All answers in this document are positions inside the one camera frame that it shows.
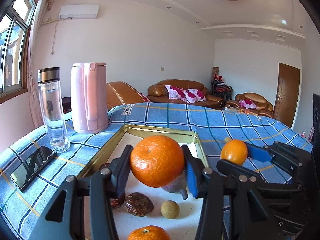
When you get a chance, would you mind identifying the white wall air conditioner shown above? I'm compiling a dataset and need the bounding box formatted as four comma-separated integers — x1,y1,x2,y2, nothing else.
58,4,99,20

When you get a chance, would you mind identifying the gold metal tin tray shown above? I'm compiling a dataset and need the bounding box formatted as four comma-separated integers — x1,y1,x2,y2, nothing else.
77,125,208,239

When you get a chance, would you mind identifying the stack of dark chairs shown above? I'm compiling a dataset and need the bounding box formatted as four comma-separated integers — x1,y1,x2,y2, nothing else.
211,74,233,101

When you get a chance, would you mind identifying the blue plaid tablecloth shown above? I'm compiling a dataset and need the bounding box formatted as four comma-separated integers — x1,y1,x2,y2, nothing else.
1,103,312,239

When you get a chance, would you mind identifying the purple passion fruit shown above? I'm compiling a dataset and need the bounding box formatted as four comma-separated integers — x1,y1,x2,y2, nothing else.
162,172,188,200

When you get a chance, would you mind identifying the coffee table with snacks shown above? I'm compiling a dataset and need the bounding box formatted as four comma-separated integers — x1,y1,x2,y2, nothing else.
225,107,258,116

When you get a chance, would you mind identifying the orange tangerine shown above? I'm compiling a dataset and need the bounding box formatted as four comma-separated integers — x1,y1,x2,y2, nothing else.
130,135,184,187
127,225,171,240

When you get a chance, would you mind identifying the brown leather three-seat sofa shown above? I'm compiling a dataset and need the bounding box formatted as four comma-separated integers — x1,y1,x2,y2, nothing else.
148,79,225,109

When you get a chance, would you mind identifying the black smartphone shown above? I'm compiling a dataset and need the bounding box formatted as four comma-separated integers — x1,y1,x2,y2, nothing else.
10,146,57,192

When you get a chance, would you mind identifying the pink floral cushion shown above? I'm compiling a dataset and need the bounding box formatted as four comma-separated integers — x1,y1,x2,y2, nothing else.
183,89,207,103
165,85,187,102
239,99,258,109

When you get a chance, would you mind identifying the pink curtain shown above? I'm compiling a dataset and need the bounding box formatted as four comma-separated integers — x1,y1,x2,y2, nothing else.
27,0,54,128

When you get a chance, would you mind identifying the brown leather armchair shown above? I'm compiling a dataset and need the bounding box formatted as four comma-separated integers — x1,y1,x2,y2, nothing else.
106,81,150,110
225,92,274,118

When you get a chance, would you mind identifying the window with frame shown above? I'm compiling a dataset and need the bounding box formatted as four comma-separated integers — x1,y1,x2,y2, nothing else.
1,0,38,103

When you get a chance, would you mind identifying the clear glass water bottle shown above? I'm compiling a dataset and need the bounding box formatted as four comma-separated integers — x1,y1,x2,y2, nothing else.
38,67,70,152

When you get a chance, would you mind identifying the brown wooden door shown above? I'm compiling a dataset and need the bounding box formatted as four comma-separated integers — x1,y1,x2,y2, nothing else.
273,63,300,127

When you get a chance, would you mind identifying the pink electric kettle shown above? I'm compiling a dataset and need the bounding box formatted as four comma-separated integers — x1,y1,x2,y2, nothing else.
71,62,108,134

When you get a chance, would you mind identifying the small orange kumquat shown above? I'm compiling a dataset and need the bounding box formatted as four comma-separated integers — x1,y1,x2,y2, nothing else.
220,139,248,165

